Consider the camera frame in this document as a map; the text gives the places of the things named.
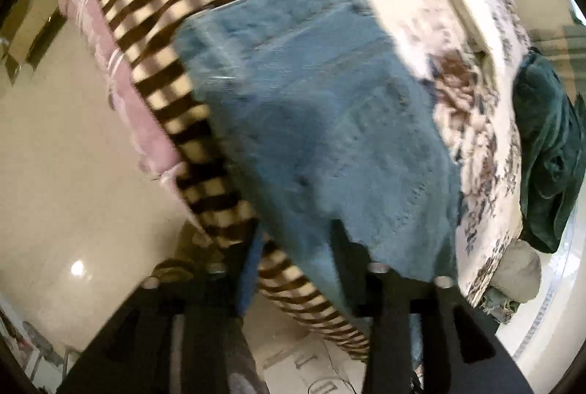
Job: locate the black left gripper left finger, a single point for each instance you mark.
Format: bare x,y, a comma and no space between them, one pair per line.
180,330

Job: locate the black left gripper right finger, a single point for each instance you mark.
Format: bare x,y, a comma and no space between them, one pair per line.
424,336

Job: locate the blue denim pants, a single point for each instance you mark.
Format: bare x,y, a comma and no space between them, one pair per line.
320,120

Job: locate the frayed light denim garment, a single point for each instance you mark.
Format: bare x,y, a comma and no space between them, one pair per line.
496,304

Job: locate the grey folded cloth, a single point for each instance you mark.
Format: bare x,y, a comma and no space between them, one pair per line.
518,275

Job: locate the dark green garment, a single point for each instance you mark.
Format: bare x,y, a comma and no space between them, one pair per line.
552,135

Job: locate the green striped curtain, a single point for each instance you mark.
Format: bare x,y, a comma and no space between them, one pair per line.
565,48

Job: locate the pink plaid bed sheet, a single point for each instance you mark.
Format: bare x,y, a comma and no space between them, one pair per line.
158,157

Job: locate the floral and striped fleece blanket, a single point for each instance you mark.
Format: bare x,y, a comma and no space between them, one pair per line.
469,50

